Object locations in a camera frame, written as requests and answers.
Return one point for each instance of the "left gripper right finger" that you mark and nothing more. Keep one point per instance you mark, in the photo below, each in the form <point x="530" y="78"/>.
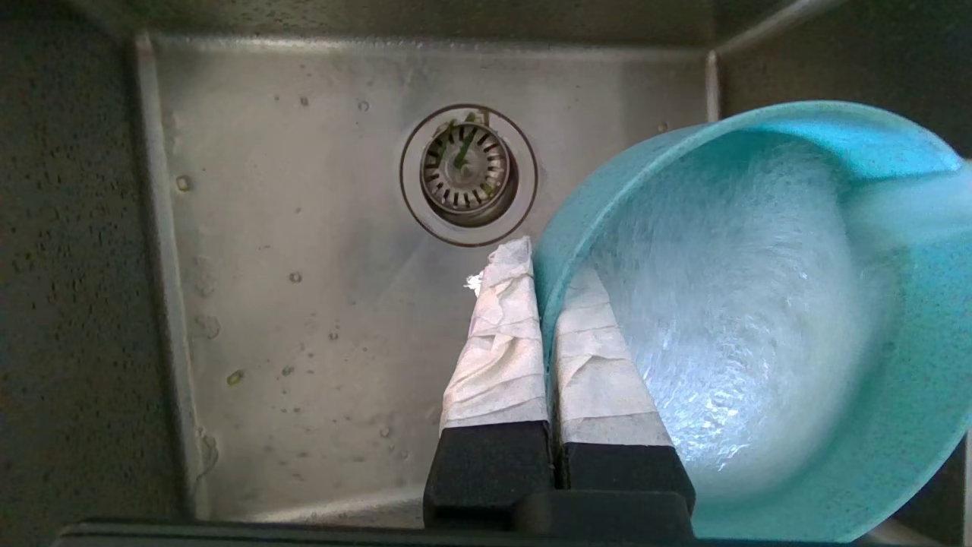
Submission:
<point x="607" y="456"/>

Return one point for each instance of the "stainless steel sink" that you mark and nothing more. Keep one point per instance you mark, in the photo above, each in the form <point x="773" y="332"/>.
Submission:
<point x="304" y="304"/>

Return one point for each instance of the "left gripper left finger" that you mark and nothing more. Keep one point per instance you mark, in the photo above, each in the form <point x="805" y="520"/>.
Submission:
<point x="493" y="456"/>

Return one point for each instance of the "round sink drain strainer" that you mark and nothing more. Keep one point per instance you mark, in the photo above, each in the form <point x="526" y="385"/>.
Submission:
<point x="467" y="171"/>

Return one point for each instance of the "teal bowl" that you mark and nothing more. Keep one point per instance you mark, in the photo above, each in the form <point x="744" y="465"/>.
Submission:
<point x="873" y="471"/>

